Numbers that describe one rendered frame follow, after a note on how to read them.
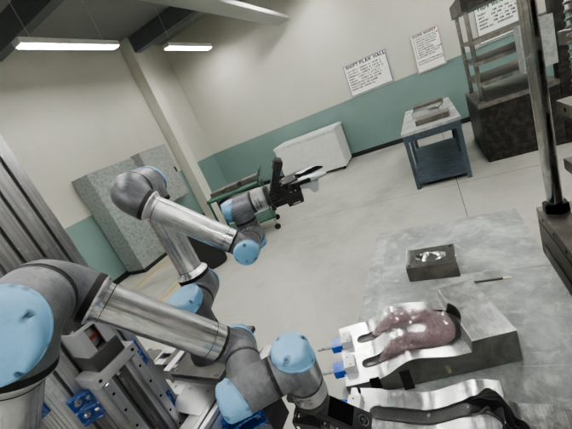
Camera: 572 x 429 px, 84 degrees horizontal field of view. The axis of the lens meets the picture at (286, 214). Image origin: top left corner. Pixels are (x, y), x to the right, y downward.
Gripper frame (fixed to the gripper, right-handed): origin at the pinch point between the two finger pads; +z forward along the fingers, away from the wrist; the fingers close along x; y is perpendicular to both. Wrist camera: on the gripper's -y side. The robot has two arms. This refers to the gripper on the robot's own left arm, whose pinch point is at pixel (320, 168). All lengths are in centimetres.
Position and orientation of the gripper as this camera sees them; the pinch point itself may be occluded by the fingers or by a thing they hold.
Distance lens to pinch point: 105.0
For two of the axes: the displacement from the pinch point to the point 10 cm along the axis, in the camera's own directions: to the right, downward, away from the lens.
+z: 9.3, -3.6, -1.1
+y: 3.7, 8.3, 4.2
